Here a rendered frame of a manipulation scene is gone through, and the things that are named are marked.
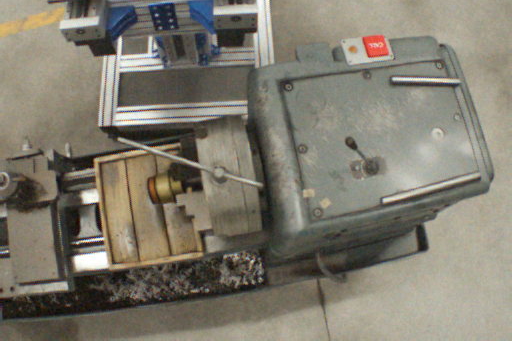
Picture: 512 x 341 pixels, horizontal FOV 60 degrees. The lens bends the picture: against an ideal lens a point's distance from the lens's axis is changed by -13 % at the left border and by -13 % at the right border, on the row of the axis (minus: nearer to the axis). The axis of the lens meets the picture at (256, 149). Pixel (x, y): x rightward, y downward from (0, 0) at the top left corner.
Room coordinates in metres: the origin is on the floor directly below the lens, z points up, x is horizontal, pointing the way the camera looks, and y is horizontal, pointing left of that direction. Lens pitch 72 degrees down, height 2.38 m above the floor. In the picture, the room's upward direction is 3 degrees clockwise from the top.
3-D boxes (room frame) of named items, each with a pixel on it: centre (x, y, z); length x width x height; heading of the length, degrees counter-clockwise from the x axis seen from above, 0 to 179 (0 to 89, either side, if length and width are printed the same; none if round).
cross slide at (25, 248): (0.19, 0.70, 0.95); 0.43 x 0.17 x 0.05; 14
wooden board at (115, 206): (0.27, 0.32, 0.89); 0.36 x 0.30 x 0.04; 14
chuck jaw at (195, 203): (0.22, 0.13, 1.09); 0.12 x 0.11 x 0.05; 14
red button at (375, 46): (0.66, -0.30, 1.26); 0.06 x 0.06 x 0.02; 14
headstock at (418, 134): (0.45, -0.30, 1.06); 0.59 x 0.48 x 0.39; 104
